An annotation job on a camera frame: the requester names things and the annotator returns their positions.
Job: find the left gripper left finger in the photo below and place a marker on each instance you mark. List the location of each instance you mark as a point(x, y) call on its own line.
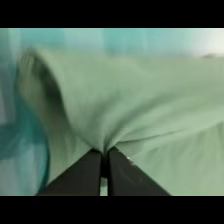
point(78, 176)

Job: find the green T-shirt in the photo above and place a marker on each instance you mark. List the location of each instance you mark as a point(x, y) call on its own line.
point(133, 100)

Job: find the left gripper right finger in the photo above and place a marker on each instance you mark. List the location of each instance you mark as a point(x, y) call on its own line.
point(133, 176)

